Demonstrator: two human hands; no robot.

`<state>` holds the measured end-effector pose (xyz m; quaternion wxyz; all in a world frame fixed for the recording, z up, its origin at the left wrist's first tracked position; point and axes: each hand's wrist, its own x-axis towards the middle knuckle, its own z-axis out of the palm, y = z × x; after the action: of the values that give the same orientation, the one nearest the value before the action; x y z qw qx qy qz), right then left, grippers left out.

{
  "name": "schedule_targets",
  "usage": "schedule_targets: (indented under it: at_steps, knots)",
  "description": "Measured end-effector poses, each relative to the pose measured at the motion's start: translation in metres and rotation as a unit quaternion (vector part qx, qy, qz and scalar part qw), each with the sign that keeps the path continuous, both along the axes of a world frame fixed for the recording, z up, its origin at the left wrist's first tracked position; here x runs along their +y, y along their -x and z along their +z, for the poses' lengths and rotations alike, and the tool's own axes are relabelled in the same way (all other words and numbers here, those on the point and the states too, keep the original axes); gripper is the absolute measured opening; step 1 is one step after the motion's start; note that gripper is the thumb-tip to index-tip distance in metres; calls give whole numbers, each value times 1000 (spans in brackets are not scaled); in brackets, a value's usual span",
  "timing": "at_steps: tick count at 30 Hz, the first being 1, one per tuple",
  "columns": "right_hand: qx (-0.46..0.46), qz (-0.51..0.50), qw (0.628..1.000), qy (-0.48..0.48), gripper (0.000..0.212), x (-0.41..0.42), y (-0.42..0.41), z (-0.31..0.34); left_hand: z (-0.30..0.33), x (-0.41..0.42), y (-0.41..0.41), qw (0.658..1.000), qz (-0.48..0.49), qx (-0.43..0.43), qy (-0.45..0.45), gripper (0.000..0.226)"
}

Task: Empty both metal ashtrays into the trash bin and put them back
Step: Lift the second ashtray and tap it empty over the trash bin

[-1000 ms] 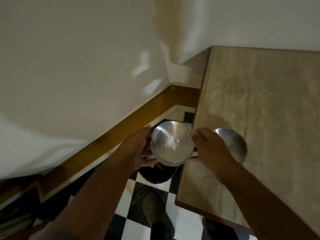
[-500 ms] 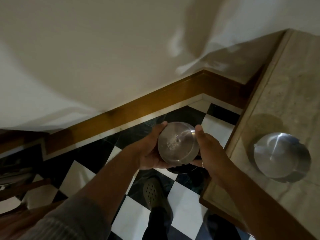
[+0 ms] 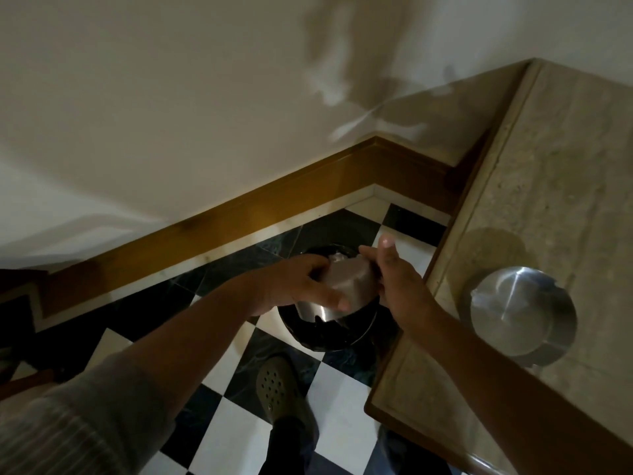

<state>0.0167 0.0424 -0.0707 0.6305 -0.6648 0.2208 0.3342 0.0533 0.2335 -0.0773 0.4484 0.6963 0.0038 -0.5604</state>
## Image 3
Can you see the steel ashtray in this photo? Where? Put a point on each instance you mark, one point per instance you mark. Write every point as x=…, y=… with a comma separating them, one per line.
x=348, y=286
x=519, y=316

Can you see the marble top wooden table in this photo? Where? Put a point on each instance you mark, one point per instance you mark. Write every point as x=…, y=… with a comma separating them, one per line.
x=554, y=202

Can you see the person's left thumb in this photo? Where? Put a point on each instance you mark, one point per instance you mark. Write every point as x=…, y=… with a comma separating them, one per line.
x=324, y=294

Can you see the person's right forearm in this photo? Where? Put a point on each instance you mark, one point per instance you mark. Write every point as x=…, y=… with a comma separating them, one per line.
x=499, y=390

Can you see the person's right thumb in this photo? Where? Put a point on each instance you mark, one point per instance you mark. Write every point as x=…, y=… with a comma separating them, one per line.
x=370, y=258

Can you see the brown wooden baseboard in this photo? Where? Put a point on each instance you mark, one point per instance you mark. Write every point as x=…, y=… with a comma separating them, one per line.
x=257, y=212

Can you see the person's left forearm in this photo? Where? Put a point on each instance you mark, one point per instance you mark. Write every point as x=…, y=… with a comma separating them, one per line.
x=198, y=336

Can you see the black round waste bin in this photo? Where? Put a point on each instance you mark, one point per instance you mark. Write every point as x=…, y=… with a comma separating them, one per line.
x=324, y=333

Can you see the dark trouser leg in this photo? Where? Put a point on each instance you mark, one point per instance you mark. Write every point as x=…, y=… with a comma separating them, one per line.
x=287, y=450

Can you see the olive green clog shoe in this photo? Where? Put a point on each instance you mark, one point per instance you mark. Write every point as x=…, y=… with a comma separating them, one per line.
x=277, y=390

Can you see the grey striped shirt sleeve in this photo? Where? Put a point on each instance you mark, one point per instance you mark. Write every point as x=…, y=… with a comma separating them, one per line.
x=74, y=425

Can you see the person's left hand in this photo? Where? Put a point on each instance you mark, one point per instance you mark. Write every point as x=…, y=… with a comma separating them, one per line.
x=282, y=286

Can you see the person's right hand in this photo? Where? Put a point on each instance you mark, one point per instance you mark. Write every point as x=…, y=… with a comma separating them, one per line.
x=403, y=291

